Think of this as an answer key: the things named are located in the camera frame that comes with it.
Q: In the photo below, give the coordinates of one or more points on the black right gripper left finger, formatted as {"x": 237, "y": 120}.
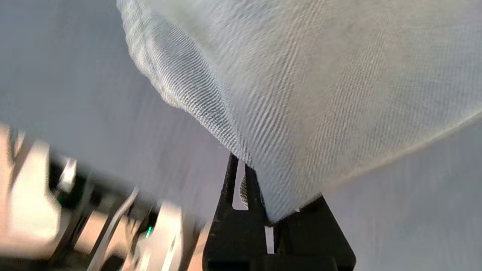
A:
{"x": 233, "y": 237}

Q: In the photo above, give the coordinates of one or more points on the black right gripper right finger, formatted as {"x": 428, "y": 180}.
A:
{"x": 316, "y": 237}

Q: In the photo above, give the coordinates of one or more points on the light blue denim shorts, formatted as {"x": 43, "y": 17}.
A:
{"x": 320, "y": 94}

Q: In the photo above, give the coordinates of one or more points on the bed with blue sheet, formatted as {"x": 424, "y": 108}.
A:
{"x": 75, "y": 75}

